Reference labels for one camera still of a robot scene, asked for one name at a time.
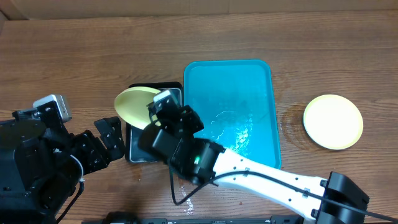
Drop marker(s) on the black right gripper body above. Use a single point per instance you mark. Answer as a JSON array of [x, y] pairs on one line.
[[192, 126]]

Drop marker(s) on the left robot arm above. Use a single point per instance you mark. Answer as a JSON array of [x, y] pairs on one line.
[[42, 164]]

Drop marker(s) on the teal plastic tray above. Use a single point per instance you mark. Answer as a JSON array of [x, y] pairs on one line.
[[235, 101]]

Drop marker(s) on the black water tray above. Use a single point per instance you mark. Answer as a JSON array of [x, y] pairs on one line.
[[136, 155]]

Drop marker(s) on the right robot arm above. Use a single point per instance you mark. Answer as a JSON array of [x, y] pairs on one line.
[[169, 138]]

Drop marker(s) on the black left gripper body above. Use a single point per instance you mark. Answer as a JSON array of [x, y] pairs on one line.
[[114, 149]]

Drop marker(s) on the yellow-green plate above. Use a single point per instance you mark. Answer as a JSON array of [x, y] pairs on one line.
[[333, 122], [131, 105]]

